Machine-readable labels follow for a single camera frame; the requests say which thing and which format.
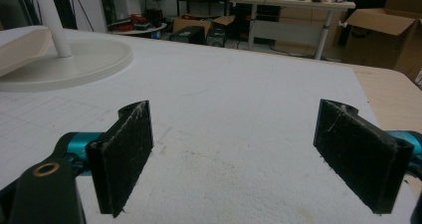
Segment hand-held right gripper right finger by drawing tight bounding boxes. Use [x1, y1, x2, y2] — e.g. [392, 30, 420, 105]
[313, 99, 415, 215]

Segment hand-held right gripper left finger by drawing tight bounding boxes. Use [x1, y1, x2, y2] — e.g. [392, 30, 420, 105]
[86, 100, 154, 218]

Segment white round stand base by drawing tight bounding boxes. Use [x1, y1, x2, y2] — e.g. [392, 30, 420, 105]
[0, 0, 134, 94]

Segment large open cardboard box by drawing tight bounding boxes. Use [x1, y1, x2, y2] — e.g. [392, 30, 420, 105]
[341, 0, 422, 83]

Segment round white low table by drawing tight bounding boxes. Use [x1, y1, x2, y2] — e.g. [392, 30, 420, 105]
[110, 22, 168, 37]

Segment black equipment case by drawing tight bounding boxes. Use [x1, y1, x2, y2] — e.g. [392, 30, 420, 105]
[168, 26, 206, 46]

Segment red tool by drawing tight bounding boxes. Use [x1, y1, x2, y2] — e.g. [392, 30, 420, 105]
[129, 13, 149, 25]

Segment small open cardboard box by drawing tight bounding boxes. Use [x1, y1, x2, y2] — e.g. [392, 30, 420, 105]
[172, 15, 236, 36]

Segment black equipment box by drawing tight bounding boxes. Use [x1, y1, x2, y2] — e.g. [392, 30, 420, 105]
[206, 28, 228, 48]

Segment white height-adjustable desk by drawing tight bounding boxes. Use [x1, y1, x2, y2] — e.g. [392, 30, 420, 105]
[224, 0, 356, 61]

